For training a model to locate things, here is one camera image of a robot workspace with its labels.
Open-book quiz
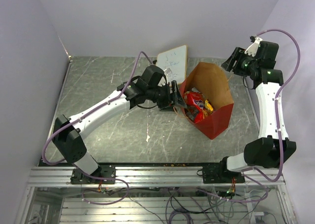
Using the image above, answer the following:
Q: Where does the yellow M&M's packet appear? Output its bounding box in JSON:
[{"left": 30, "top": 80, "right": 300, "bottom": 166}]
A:
[{"left": 204, "top": 100, "right": 214, "bottom": 115}]

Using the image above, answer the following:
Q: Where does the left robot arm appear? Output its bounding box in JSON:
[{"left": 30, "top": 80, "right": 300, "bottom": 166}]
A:
[{"left": 52, "top": 64, "right": 187, "bottom": 183}]

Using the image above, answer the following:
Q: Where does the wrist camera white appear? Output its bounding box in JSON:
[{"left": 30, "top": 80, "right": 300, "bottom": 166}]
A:
[
  {"left": 158, "top": 68, "right": 174, "bottom": 86},
  {"left": 245, "top": 36, "right": 263, "bottom": 57}
]

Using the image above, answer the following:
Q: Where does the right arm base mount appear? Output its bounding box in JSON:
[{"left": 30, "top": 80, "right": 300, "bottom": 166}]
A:
[{"left": 196, "top": 163, "right": 245, "bottom": 184}]

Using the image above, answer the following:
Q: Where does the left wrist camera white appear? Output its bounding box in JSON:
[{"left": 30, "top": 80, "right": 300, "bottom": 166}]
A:
[{"left": 158, "top": 68, "right": 174, "bottom": 86}]

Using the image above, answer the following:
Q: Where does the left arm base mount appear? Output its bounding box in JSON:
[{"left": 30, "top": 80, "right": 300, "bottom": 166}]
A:
[{"left": 70, "top": 165, "right": 116, "bottom": 185}]

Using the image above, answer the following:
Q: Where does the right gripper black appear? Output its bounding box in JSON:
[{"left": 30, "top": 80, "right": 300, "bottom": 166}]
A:
[{"left": 221, "top": 47, "right": 259, "bottom": 77}]

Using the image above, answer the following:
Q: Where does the red brown paper bag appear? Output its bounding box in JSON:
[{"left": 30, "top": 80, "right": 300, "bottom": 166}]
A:
[{"left": 179, "top": 62, "right": 234, "bottom": 139}]

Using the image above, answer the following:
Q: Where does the small whiteboard wooden frame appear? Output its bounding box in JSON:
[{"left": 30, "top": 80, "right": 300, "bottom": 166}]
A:
[{"left": 156, "top": 45, "right": 188, "bottom": 85}]

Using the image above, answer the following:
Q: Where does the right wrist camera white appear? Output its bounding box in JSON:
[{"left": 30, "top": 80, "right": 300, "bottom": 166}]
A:
[{"left": 245, "top": 36, "right": 263, "bottom": 57}]

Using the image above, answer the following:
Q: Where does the red cookie snack bag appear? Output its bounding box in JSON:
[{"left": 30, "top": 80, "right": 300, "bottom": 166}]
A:
[{"left": 184, "top": 91, "right": 204, "bottom": 123}]

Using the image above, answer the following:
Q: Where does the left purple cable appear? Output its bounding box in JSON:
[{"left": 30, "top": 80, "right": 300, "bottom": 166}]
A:
[{"left": 41, "top": 51, "right": 158, "bottom": 166}]

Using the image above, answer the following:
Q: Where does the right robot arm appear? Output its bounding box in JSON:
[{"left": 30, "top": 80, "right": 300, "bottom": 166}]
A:
[{"left": 217, "top": 37, "right": 296, "bottom": 183}]

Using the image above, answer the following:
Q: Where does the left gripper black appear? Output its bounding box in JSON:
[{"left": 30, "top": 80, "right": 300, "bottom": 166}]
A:
[{"left": 147, "top": 81, "right": 188, "bottom": 112}]

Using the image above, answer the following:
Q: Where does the aluminium frame rail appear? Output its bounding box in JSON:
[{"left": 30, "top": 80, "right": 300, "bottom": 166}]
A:
[{"left": 27, "top": 165, "right": 286, "bottom": 188}]

